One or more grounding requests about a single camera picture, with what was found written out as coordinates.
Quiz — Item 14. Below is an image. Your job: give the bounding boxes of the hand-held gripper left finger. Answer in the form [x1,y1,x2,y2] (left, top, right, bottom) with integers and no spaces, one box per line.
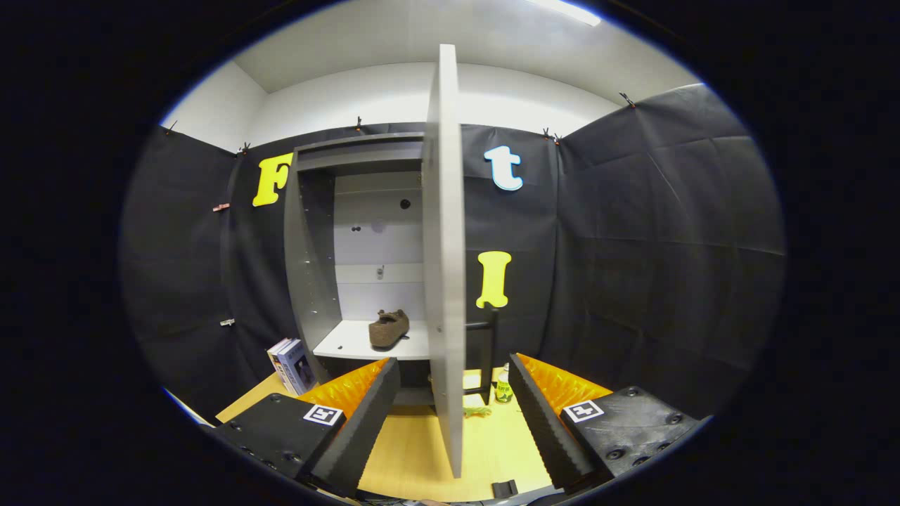
[210,356,402,500]

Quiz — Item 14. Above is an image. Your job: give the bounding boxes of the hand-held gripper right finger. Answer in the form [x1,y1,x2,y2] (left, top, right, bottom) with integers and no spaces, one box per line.
[508,353,702,493]

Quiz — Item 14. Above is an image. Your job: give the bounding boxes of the brown fuzzy shoe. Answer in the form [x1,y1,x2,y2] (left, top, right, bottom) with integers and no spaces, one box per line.
[368,309,411,350]

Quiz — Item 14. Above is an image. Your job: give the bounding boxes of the grey shoe cabinet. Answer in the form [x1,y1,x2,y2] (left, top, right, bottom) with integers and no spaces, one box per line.
[283,132,434,408]

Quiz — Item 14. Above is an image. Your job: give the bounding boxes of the beige shoe cabinet door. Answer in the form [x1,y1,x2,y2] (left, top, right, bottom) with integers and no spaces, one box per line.
[422,44,501,479]

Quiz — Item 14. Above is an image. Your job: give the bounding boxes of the blue book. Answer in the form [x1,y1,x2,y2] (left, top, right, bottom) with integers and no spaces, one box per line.
[276,339,318,396]

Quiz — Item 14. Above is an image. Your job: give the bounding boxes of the white book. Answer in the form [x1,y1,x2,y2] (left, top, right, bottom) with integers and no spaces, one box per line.
[266,338,293,391]

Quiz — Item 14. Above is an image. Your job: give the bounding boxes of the black backdrop cloth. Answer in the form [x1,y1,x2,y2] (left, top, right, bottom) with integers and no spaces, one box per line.
[120,83,787,424]

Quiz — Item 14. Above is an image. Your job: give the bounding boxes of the long ceiling light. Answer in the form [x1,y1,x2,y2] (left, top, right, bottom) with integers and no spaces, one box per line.
[526,0,603,27]

